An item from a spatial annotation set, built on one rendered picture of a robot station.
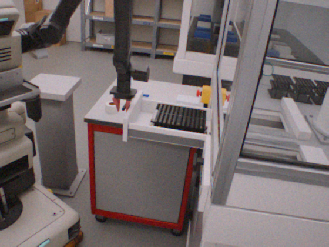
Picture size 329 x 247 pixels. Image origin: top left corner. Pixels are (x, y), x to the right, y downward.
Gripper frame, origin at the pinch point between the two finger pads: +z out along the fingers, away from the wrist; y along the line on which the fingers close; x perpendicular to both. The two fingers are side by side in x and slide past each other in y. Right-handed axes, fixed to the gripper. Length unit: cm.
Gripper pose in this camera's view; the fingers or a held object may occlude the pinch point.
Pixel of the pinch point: (123, 110)
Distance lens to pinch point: 128.4
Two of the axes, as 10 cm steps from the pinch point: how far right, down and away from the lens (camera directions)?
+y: 9.9, 1.6, -0.6
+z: -1.1, 8.7, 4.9
